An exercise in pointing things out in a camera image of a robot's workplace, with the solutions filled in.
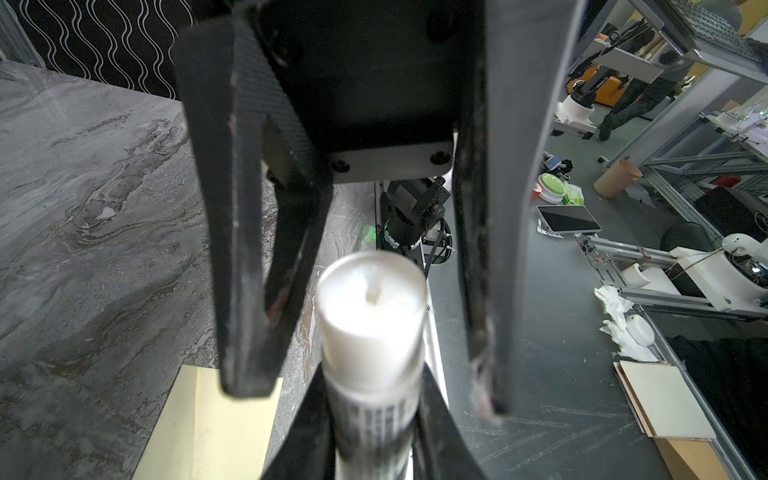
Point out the cream envelope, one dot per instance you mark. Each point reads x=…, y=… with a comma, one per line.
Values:
x=203, y=433

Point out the white glue stick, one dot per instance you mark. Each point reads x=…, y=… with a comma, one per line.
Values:
x=371, y=307

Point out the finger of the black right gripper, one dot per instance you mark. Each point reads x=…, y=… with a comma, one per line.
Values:
x=514, y=57
x=267, y=192

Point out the tablet on floor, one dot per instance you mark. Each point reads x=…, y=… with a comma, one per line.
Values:
x=568, y=219

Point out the cardboard paper cup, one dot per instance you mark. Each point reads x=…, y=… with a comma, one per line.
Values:
x=617, y=178

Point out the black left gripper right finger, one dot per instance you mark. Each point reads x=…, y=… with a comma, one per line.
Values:
x=439, y=451

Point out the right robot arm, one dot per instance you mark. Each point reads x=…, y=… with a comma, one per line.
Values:
x=414, y=213

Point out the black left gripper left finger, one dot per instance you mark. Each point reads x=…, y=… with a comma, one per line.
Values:
x=308, y=451

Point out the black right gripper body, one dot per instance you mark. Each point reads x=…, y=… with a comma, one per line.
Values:
x=378, y=86

